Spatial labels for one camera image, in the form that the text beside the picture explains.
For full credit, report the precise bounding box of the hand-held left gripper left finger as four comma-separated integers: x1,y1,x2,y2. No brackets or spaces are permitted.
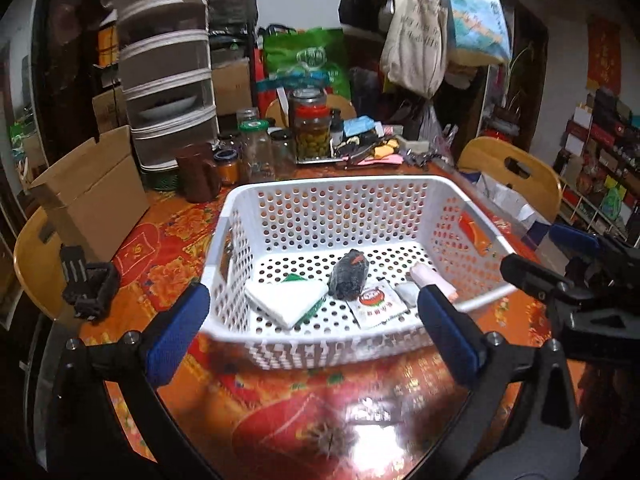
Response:
47,282,221,480

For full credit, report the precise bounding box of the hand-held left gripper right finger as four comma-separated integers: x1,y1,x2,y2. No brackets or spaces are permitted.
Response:
417,284,581,480

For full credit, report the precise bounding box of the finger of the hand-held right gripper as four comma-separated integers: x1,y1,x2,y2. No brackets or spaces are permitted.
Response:
547,223,607,262
500,254,592,307

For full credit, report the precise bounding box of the small white soft packet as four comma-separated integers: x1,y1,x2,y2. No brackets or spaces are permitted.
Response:
396,282,420,308

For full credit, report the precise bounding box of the white packet with red print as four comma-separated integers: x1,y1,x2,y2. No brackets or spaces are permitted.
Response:
350,281,408,330

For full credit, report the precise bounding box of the black patterned soft pouch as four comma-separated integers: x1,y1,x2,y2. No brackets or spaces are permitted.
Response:
327,249,370,302

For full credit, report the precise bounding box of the white perforated plastic basket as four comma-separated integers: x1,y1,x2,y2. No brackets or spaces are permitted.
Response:
199,175,518,372

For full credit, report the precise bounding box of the white blue paper bag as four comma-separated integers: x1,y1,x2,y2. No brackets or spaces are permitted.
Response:
474,170,551,242

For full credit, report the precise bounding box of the white storage shelf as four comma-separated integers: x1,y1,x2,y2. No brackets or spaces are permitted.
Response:
554,89,640,242

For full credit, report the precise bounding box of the wooden chair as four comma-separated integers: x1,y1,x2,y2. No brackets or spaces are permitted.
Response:
457,136,563,223
12,205,76,322

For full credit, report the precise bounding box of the green plastic basket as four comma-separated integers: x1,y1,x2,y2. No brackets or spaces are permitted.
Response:
141,170,182,192

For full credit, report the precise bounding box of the open cardboard box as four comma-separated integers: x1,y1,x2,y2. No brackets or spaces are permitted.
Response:
29,125,151,263

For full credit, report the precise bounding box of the dark brown jar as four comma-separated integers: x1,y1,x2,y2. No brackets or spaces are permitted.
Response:
175,142,222,204

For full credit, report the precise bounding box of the small orange jar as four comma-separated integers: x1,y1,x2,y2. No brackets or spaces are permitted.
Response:
214,149,240,186

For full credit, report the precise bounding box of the clear plastic bag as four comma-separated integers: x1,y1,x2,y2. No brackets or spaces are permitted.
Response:
419,104,452,147

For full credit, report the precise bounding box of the clear glass jar green lid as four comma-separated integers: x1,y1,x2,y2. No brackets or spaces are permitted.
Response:
239,120,277,184

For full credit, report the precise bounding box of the light blue packet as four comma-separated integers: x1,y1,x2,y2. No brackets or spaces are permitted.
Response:
344,116,377,137

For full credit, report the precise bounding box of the blue white printed bag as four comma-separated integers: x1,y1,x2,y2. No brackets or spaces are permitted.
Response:
440,0,513,67

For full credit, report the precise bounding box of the glass jar with red label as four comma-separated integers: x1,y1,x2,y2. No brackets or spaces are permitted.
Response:
289,88,334,162

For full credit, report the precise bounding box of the beige canvas tote bag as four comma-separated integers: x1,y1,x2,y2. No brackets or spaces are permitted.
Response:
379,0,449,100

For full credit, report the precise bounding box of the small cardboard box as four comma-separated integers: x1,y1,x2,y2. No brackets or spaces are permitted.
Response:
212,59,254,117

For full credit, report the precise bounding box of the tiered mesh food cover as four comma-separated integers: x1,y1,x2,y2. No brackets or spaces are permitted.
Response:
100,0,221,173

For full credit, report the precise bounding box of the green shopping bag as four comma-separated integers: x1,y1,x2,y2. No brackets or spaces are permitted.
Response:
262,24,352,106

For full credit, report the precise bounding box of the dark mirrored wardrobe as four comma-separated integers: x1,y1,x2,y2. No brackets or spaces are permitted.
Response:
27,0,122,153

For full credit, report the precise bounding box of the red wall hanging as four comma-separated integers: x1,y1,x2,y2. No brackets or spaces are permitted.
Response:
586,19,622,97

